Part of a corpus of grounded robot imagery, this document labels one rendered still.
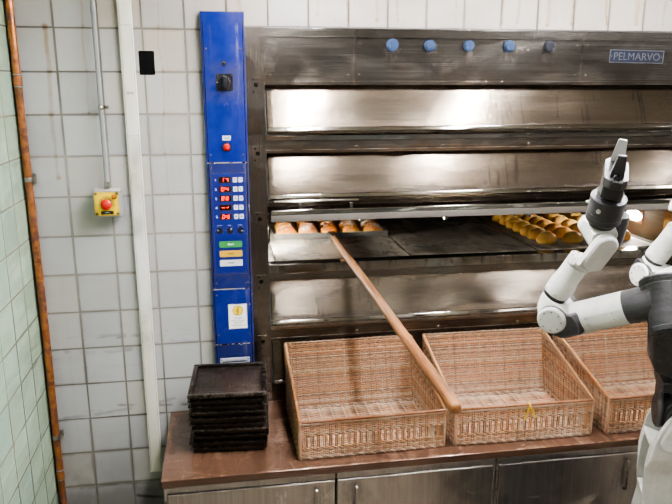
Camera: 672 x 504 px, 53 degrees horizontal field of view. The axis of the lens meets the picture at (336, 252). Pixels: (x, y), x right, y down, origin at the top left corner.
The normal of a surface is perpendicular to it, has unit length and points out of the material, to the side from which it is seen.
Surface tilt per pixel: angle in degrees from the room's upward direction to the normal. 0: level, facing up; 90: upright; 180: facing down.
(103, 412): 90
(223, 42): 90
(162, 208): 90
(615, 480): 90
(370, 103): 70
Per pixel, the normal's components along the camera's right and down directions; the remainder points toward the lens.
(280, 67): 0.16, 0.24
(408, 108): 0.15, -0.11
